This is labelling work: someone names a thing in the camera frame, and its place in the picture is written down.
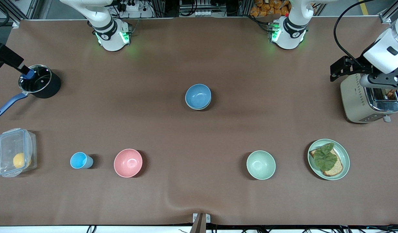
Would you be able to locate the pale green plate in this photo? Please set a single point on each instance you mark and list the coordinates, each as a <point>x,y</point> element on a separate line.
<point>345,155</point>

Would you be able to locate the cream and chrome toaster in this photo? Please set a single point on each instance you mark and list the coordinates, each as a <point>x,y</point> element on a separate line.
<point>354,100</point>

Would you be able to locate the small white power strip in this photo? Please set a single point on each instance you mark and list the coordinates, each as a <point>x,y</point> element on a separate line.
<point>204,13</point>

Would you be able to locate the light blue cup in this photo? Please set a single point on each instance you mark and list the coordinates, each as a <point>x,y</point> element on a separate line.
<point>78,160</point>

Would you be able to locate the bag of orange fruit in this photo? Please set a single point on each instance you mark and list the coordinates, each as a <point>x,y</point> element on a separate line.
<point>267,8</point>

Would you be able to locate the pink bowl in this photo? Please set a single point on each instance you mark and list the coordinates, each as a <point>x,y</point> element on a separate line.
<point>128,162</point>

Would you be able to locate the blue bowl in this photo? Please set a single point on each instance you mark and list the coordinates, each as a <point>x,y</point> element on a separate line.
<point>198,95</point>

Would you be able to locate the brown bread slice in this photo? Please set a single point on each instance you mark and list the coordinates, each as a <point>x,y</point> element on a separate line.
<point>336,168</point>

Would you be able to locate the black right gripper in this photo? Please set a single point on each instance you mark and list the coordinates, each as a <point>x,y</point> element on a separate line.
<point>5,56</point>

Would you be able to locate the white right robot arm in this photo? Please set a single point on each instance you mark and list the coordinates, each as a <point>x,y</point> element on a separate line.
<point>111,32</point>

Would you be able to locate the green lettuce leaf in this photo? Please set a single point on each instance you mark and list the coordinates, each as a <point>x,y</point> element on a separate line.
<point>325,158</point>

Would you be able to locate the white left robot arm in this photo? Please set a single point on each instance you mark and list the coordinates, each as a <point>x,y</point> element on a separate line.
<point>291,32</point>

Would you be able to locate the pale mint green bowl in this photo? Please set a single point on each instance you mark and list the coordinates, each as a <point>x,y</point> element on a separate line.
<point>260,164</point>

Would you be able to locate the glass lid with blue knob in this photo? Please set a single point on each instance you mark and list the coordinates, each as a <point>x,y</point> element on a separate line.
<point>40,81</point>

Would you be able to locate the brown toast slice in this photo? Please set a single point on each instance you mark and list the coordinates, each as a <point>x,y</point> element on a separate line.
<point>391,94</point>

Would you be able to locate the large white power strip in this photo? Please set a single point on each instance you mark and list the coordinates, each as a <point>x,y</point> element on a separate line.
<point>142,13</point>

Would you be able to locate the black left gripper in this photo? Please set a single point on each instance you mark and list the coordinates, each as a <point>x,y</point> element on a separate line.
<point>357,67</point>

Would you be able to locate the aluminium frame profile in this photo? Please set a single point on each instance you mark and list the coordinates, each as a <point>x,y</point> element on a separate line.
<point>394,9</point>
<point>11,11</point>

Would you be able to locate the dull green bowl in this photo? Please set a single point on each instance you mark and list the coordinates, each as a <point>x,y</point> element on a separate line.
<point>199,108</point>

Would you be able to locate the yellow lemon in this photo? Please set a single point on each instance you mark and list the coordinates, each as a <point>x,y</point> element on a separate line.
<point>19,160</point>

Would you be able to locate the brown table cloth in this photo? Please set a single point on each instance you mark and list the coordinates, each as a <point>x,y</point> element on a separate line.
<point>199,145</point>

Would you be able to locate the metal table edge bracket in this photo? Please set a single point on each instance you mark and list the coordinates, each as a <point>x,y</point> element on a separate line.
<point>201,223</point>

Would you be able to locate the clear plastic lidded container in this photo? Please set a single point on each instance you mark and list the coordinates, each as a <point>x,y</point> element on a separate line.
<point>8,145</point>

